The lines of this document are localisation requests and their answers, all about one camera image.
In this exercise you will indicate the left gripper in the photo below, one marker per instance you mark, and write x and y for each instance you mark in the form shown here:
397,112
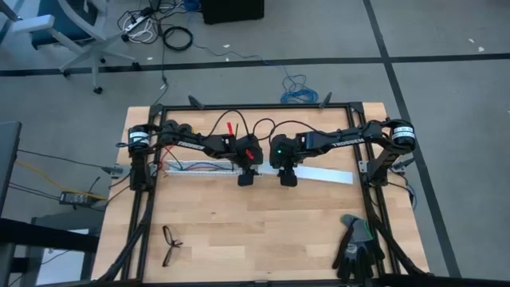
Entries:
248,168

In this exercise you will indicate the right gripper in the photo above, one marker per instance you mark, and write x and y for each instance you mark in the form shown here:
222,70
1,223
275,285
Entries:
287,168

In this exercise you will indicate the white raceway cover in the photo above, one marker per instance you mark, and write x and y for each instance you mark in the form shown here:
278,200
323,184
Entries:
318,174

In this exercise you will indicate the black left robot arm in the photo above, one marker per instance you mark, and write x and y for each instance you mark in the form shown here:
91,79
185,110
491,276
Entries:
187,144

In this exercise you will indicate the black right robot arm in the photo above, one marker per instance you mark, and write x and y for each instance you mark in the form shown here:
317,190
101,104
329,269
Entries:
342,141

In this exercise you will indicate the grey and black work glove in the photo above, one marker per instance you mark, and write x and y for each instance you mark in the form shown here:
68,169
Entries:
358,243

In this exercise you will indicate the black-rimmed eyeglasses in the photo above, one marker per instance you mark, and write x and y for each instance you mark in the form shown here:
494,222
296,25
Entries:
172,244

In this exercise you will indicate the black computer tower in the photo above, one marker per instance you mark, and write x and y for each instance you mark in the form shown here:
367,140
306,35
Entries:
231,10

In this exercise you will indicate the black power adapter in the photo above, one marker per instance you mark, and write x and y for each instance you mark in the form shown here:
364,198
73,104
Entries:
73,198

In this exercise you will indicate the white power strip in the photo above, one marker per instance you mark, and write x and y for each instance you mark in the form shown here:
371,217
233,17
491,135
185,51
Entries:
137,22

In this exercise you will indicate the black side bench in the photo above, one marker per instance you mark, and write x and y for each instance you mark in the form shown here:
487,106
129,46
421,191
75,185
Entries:
40,235

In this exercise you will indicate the grey chair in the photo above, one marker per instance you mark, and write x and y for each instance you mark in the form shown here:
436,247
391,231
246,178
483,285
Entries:
63,20

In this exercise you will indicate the white metal frame bracket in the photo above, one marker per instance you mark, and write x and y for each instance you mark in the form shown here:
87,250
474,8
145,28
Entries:
362,166

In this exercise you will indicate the black angled frame bracket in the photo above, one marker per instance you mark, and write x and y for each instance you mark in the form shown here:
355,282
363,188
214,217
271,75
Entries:
326,99
196,101

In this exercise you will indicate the grey metal frame bracket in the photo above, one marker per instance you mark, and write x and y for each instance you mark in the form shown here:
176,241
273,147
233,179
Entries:
115,170
402,164

